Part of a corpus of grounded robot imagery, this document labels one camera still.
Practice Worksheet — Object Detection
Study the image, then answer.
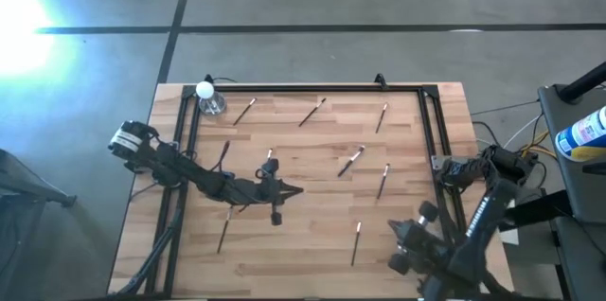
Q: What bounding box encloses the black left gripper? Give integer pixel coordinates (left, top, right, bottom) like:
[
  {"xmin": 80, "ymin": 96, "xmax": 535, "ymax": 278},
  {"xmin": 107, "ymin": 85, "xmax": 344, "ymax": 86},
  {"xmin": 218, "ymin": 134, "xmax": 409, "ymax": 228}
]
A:
[{"xmin": 255, "ymin": 158, "xmax": 305, "ymax": 226}]

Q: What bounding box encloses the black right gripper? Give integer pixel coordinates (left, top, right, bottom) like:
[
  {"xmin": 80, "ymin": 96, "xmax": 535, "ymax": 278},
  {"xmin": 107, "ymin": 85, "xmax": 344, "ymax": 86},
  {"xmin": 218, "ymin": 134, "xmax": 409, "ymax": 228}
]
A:
[{"xmin": 387, "ymin": 201, "xmax": 445, "ymax": 275}]

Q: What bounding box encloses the thin black makeup brush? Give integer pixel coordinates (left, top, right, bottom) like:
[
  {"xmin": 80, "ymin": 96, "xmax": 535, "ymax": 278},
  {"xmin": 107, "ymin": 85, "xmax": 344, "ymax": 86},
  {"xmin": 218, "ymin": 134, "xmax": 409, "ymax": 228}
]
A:
[
  {"xmin": 216, "ymin": 204, "xmax": 235, "ymax": 255},
  {"xmin": 232, "ymin": 97, "xmax": 258, "ymax": 127},
  {"xmin": 375, "ymin": 102, "xmax": 389, "ymax": 134},
  {"xmin": 350, "ymin": 221, "xmax": 363, "ymax": 267},
  {"xmin": 376, "ymin": 163, "xmax": 391, "ymax": 201},
  {"xmin": 297, "ymin": 97, "xmax": 328, "ymax": 128}
]

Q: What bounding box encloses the thick black makeup brush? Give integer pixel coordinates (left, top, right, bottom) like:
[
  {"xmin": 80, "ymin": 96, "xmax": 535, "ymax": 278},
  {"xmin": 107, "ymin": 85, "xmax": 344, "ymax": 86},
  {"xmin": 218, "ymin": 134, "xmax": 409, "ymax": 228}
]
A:
[{"xmin": 336, "ymin": 144, "xmax": 366, "ymax": 179}]

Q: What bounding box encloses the white paper sheet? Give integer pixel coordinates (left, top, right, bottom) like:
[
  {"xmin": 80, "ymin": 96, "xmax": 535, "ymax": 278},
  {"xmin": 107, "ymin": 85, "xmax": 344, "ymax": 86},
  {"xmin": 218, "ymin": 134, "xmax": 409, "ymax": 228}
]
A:
[{"xmin": 500, "ymin": 226, "xmax": 522, "ymax": 247}]

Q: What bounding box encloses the clear glass jar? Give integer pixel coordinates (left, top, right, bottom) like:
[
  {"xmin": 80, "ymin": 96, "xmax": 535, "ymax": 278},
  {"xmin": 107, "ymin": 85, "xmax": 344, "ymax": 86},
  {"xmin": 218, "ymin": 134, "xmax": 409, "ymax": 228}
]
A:
[{"xmin": 198, "ymin": 92, "xmax": 227, "ymax": 116}]

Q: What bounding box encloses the white globe light bulb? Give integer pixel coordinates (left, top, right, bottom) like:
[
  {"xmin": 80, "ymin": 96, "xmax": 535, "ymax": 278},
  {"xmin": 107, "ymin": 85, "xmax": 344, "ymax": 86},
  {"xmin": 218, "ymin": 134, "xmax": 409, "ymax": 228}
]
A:
[{"xmin": 195, "ymin": 80, "xmax": 215, "ymax": 100}]

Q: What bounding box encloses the grey metal cart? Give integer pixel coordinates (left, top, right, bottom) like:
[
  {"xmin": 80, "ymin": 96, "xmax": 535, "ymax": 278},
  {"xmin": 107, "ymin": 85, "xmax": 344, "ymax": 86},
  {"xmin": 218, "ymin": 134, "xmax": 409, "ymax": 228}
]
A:
[{"xmin": 538, "ymin": 83, "xmax": 606, "ymax": 301}]

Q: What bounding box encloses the white blue wipes canister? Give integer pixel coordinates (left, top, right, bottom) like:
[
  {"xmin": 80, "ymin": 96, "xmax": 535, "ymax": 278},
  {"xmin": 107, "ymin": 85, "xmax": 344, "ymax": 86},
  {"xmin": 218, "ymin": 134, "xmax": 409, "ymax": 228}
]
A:
[{"xmin": 554, "ymin": 105, "xmax": 606, "ymax": 164}]

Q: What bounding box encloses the black pole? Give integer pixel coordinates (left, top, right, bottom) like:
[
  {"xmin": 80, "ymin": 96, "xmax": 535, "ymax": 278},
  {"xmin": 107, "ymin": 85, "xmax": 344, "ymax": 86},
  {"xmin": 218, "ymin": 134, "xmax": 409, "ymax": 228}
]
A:
[{"xmin": 557, "ymin": 61, "xmax": 606, "ymax": 104}]

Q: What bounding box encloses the dark grey cart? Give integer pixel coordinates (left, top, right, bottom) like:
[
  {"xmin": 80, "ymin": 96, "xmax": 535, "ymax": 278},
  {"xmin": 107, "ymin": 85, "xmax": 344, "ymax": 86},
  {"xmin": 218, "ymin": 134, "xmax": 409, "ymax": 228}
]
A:
[{"xmin": 0, "ymin": 148, "xmax": 78, "ymax": 301}]

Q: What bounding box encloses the black metal rig frame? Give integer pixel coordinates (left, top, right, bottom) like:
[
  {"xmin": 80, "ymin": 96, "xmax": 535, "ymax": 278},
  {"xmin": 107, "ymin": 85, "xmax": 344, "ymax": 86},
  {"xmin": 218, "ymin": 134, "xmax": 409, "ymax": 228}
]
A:
[{"xmin": 108, "ymin": 83, "xmax": 512, "ymax": 301}]

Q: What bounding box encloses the white cable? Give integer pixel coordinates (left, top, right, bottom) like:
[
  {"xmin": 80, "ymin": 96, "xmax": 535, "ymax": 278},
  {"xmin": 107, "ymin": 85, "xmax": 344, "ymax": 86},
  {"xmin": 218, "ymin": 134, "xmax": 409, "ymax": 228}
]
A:
[{"xmin": 501, "ymin": 114, "xmax": 545, "ymax": 151}]

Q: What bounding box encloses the black cable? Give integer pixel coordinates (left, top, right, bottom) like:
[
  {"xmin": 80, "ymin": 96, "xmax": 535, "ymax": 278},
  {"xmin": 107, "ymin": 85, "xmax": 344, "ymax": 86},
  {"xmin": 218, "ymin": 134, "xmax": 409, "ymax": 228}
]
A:
[{"xmin": 471, "ymin": 99, "xmax": 541, "ymax": 117}]

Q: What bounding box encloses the yellow cable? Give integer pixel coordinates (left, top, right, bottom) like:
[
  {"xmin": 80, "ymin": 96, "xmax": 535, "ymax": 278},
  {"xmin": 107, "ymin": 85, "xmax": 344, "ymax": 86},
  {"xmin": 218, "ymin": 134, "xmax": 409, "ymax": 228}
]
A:
[{"xmin": 519, "ymin": 129, "xmax": 553, "ymax": 158}]

